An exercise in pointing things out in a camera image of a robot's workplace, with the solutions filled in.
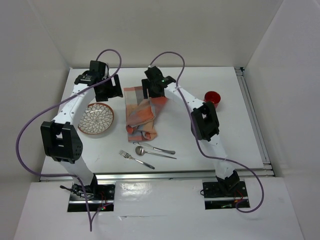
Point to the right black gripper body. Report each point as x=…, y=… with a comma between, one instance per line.
x=152, y=92

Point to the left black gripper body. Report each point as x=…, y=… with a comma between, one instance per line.
x=108, y=90

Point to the orange checked cloth placemat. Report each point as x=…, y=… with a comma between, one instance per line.
x=141, y=114

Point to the red mug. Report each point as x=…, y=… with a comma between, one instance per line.
x=214, y=97

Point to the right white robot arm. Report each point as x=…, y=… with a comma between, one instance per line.
x=204, y=122

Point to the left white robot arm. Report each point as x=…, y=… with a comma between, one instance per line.
x=60, y=139

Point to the floral patterned ceramic plate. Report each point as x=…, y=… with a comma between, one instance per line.
x=96, y=119

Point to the silver spoon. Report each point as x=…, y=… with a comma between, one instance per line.
x=139, y=150

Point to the silver table knife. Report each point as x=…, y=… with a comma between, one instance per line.
x=148, y=146

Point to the silver fork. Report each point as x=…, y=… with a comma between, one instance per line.
x=128, y=156

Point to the aluminium frame rail right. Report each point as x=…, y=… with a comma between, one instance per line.
x=239, y=71

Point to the aluminium frame rail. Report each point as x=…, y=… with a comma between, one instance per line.
x=239, y=71
x=201, y=174

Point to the aluminium frame rail front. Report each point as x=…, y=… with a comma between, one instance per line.
x=201, y=174

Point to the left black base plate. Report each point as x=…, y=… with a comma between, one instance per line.
x=105, y=191

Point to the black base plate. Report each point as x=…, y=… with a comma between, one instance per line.
x=212, y=190
x=105, y=191

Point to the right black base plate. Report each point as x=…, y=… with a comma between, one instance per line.
x=212, y=190

